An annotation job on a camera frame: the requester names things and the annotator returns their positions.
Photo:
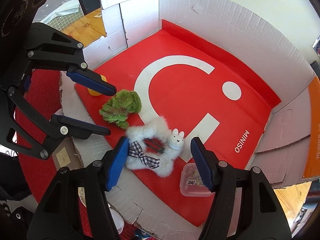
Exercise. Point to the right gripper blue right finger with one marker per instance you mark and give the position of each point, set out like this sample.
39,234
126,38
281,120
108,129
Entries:
206,164

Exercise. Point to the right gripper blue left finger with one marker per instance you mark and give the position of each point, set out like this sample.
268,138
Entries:
115,161

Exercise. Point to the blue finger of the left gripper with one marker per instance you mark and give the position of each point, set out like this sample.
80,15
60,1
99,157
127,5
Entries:
77,128
92,81

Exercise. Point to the small clear plastic box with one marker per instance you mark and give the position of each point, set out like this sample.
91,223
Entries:
191,184

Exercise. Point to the white fluffy star hairclip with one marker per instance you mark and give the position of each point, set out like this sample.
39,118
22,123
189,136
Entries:
154,146

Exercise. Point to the grey square case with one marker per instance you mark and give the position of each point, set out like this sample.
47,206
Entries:
66,155

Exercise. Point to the clear round lid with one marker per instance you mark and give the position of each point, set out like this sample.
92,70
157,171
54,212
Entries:
118,219

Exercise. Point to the red knitted table mat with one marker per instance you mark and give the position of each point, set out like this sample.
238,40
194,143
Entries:
57,215

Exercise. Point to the small beige tag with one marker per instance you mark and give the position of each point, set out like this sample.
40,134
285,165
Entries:
98,15

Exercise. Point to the orange white cardboard box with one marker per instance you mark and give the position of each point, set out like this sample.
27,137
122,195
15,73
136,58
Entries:
287,151

